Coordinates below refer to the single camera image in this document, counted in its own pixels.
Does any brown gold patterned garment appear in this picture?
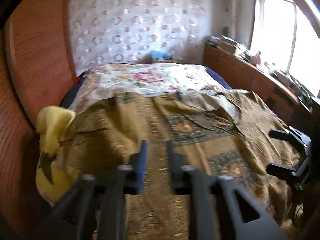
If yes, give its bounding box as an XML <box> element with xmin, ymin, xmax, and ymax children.
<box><xmin>61</xmin><ymin>90</ymin><xmax>299</xmax><ymax>239</ymax></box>

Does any long wooden sideboard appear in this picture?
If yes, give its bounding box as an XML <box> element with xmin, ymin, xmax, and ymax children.
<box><xmin>203</xmin><ymin>45</ymin><xmax>314</xmax><ymax>135</ymax></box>

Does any pink figurine on sideboard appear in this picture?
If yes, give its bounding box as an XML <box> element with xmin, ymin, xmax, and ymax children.
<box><xmin>251</xmin><ymin>51</ymin><xmax>261</xmax><ymax>66</ymax></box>

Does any dark blue blanket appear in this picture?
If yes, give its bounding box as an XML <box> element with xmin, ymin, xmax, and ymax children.
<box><xmin>206</xmin><ymin>67</ymin><xmax>232</xmax><ymax>90</ymax></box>

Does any yellow plush toy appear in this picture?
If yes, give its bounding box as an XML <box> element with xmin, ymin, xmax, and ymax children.
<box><xmin>35</xmin><ymin>106</ymin><xmax>76</xmax><ymax>206</ymax></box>

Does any pink floral bed quilt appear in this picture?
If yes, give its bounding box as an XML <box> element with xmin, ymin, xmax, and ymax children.
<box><xmin>68</xmin><ymin>63</ymin><xmax>227</xmax><ymax>114</ymax></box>

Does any red-brown wooden wardrobe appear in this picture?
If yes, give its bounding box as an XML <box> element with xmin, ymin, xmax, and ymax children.
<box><xmin>1</xmin><ymin>0</ymin><xmax>76</xmax><ymax>236</ymax></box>

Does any blue tissue box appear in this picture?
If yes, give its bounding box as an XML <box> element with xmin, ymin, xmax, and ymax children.
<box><xmin>150</xmin><ymin>50</ymin><xmax>173</xmax><ymax>63</ymax></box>

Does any white circle-patterned curtain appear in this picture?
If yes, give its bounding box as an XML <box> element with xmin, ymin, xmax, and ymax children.
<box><xmin>69</xmin><ymin>0</ymin><xmax>212</xmax><ymax>75</ymax></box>

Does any bright window with frame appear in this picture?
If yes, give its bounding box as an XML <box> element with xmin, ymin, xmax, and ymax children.
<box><xmin>251</xmin><ymin>0</ymin><xmax>319</xmax><ymax>96</ymax></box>

